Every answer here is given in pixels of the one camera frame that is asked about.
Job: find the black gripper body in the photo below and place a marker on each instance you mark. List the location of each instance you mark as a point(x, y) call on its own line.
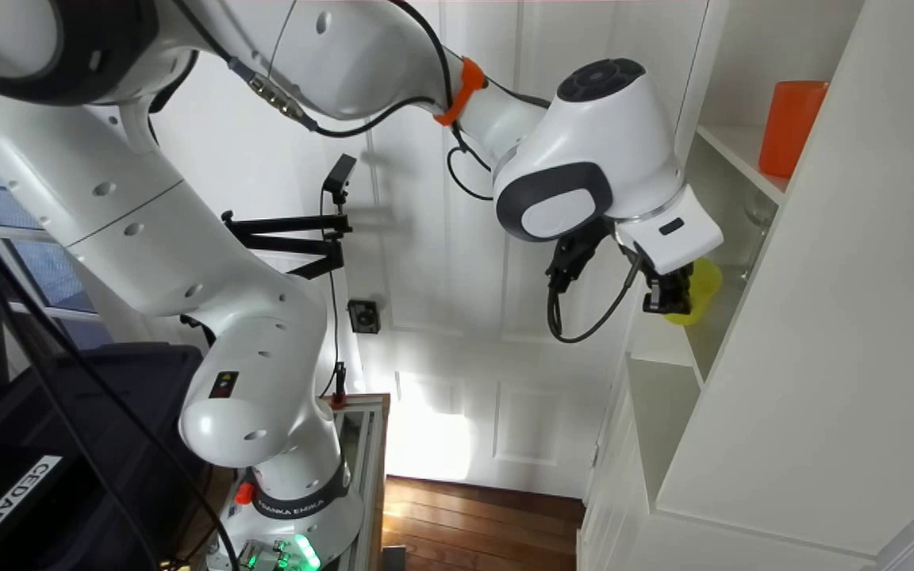
point(668, 289)

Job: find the yellow plastic cup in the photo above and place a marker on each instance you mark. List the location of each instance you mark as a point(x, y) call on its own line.
point(708, 293)

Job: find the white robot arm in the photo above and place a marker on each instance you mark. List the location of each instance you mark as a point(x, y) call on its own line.
point(149, 241)

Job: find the white shelf cabinet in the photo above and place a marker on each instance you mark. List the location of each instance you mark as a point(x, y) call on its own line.
point(825, 350)

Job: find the orange plastic cup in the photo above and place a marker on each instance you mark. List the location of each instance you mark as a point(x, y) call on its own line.
point(792, 127)

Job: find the white panelled door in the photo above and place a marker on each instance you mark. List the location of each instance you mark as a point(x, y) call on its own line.
point(458, 319)

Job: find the red stop button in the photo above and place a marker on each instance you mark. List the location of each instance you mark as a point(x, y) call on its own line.
point(245, 492)

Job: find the window with blue panes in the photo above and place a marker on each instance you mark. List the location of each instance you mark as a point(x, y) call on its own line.
point(24, 264)

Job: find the black case with label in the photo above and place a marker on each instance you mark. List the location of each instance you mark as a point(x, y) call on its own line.
point(46, 463)

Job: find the black wall outlet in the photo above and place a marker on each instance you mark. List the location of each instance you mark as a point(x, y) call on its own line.
point(364, 314)

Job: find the black camera on stand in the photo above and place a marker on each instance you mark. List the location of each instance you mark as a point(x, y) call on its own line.
point(340, 179)

